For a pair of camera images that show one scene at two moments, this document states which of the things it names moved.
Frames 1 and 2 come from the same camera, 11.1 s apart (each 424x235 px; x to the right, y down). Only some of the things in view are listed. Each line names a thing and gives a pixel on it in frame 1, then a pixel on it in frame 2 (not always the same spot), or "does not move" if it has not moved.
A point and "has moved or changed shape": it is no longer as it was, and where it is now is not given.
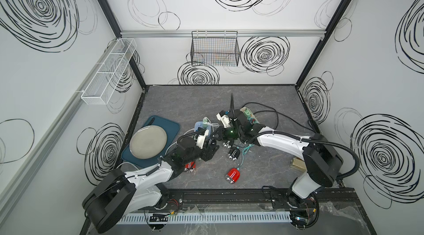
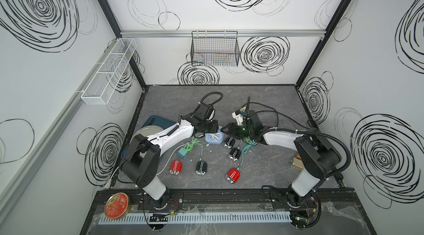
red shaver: x=190 y=166 has moved or changed shape
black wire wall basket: x=215 y=48 does not move
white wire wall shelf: x=99 y=90 does not move
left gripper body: x=203 y=154 to x=210 y=127
